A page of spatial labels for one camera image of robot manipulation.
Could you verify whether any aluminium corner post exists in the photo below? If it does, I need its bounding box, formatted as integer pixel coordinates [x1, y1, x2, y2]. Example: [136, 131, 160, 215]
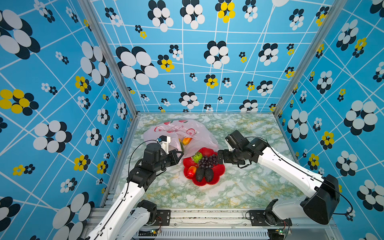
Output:
[274, 0, 347, 119]
[79, 0, 138, 119]

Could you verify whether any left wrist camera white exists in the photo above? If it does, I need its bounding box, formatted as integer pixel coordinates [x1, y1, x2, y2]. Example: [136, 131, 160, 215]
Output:
[157, 135, 171, 155]

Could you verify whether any small red apple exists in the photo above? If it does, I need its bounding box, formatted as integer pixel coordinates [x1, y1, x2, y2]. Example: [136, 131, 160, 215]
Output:
[186, 166, 197, 179]

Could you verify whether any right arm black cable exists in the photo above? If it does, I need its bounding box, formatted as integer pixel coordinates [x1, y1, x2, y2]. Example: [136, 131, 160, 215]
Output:
[245, 136, 354, 216]

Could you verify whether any dark avocado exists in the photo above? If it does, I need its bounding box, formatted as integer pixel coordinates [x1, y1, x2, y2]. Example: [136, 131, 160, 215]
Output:
[205, 168, 214, 183]
[195, 168, 205, 182]

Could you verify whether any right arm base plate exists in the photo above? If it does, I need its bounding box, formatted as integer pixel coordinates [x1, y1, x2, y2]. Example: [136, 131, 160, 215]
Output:
[246, 210, 292, 227]

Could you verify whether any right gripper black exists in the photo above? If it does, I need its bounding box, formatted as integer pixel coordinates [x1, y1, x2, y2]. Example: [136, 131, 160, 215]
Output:
[215, 151, 243, 166]

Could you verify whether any dark avocado right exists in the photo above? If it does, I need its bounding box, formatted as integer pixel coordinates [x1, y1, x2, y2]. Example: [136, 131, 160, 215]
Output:
[205, 168, 214, 183]

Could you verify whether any pink translucent plastic bag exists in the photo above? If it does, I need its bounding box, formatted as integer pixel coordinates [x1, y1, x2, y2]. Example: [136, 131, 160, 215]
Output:
[143, 120, 219, 158]

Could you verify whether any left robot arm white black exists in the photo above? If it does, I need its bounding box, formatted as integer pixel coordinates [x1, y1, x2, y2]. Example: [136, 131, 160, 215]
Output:
[86, 143, 184, 240]

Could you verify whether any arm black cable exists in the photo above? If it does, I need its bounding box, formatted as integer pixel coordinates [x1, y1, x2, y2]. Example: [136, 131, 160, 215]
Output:
[245, 136, 354, 216]
[119, 139, 160, 205]

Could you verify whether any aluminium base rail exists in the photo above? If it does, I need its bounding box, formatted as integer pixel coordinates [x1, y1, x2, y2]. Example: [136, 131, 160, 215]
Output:
[80, 207, 344, 240]

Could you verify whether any right aluminium corner post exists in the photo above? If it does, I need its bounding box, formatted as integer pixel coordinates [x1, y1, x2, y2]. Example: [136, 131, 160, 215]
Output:
[274, 0, 347, 119]

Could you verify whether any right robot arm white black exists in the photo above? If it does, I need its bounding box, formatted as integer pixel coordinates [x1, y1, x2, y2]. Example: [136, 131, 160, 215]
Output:
[218, 130, 341, 226]

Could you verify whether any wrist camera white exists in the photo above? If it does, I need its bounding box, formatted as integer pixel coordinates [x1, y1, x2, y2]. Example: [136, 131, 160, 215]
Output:
[157, 135, 171, 155]
[225, 136, 237, 152]

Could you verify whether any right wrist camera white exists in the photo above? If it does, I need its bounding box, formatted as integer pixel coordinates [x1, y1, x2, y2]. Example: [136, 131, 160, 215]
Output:
[225, 136, 237, 152]

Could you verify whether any dark avocado left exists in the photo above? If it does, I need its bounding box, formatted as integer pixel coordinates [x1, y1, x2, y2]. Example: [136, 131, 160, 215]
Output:
[195, 168, 205, 182]

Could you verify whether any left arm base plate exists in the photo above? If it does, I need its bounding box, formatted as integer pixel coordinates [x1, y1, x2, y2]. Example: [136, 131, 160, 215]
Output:
[147, 210, 171, 226]

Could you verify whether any dark purple grape bunch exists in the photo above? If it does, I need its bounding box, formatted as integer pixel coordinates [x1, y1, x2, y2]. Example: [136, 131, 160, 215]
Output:
[198, 155, 219, 169]

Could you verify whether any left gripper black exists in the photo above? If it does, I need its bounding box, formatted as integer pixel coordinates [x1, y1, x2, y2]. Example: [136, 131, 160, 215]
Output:
[153, 149, 185, 173]

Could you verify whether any red flower-shaped plate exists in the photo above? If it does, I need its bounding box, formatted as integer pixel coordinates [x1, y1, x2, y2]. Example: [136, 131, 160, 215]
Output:
[183, 148, 226, 187]

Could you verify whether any left aluminium corner post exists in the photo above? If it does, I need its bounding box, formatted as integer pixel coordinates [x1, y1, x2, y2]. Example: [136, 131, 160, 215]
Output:
[79, 0, 138, 119]

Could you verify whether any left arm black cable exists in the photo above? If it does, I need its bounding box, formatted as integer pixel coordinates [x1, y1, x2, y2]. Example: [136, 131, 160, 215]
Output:
[119, 139, 160, 205]

